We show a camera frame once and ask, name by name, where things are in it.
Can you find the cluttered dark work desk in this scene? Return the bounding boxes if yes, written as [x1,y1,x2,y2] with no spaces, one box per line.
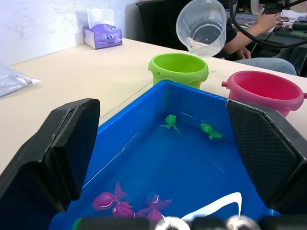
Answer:
[236,11,307,48]

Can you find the clear plastic bag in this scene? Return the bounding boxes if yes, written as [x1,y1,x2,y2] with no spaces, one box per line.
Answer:
[0,64,41,98]

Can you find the pink plastic bucket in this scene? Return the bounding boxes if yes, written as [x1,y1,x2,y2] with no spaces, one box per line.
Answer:
[222,70,307,118]

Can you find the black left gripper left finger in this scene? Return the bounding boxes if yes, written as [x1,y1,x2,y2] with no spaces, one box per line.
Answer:
[0,97,101,230]

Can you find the person's bare hand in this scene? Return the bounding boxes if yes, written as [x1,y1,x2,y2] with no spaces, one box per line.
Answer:
[260,12,283,31]

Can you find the blue plastic tub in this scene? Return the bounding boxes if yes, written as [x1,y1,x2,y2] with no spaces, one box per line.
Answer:
[47,80,281,230]

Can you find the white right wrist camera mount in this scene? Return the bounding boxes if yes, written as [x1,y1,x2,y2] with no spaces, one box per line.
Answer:
[250,0,266,15]

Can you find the green plastic bucket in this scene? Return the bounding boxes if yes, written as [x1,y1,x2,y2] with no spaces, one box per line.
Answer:
[147,53,209,90]

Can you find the black chair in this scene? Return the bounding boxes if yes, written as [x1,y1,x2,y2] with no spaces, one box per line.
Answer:
[135,0,190,51]

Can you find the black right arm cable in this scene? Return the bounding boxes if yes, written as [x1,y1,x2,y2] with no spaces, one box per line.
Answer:
[227,0,307,50]

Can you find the clear plastic measuring cup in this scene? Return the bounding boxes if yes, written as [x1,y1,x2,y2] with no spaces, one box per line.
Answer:
[176,0,227,58]

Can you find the green toy fish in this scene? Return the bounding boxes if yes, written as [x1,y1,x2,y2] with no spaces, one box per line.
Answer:
[159,114,180,132]
[200,122,224,140]

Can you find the seated person in jeans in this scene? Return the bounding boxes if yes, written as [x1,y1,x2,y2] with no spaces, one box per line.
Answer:
[213,23,298,76]

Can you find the purple tissue box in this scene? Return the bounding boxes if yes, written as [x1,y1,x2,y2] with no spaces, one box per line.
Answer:
[83,9,123,50]

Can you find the purple toy fish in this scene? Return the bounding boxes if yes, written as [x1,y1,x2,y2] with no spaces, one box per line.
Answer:
[112,201,136,219]
[92,182,128,211]
[136,193,173,221]

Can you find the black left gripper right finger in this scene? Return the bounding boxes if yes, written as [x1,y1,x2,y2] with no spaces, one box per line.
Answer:
[225,99,307,218]

